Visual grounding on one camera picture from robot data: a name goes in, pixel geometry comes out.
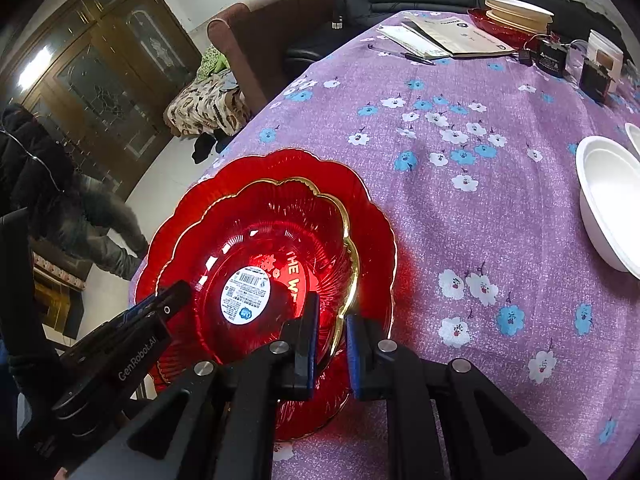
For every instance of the wooden glass-door cabinet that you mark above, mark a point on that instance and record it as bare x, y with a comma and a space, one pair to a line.
100, 70

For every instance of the brown armchair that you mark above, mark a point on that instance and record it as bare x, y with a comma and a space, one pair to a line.
260, 35

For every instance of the person's black jacket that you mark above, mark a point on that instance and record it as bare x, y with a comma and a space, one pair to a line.
30, 160

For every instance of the beige booklet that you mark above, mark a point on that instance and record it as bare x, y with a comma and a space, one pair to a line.
465, 35

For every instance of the purple floral tablecloth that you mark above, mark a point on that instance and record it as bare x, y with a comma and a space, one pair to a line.
450, 240

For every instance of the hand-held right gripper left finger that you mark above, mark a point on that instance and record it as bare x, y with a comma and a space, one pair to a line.
312, 332

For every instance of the black pen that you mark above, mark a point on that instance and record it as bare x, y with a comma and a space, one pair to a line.
400, 54

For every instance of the red gold-rimmed glass bowl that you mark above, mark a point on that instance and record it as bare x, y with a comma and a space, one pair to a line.
280, 230

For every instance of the white plastic cup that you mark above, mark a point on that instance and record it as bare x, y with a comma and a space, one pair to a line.
607, 47

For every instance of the white paper sheet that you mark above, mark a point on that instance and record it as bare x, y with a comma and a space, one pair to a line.
405, 40

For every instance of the person's left forearm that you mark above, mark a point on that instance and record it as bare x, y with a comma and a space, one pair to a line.
15, 310

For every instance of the patterned blanket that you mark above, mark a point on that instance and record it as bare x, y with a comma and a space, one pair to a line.
205, 107

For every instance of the small white foam bowl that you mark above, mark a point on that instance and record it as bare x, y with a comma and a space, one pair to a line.
635, 137

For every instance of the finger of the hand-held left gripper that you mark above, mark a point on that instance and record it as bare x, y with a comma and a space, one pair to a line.
167, 302
142, 329

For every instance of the cream plastic bowl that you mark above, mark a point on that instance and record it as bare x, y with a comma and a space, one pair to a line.
517, 6
520, 24

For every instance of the person's grey trousers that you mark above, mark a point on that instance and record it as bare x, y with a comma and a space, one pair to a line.
105, 220

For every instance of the wooden bench with cushion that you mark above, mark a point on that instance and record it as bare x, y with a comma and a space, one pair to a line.
57, 280

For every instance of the large white foam bowl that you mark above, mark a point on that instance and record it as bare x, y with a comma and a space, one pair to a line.
615, 200

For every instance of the black jar with label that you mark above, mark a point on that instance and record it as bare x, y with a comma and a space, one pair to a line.
552, 57
597, 82

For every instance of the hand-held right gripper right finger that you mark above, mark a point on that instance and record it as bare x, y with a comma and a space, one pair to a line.
353, 355

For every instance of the large red glass plate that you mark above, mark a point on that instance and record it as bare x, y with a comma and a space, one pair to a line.
372, 220

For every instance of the small black adapter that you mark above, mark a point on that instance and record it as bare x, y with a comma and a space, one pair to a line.
526, 56

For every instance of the green cloth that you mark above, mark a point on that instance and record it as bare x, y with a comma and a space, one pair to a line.
212, 62

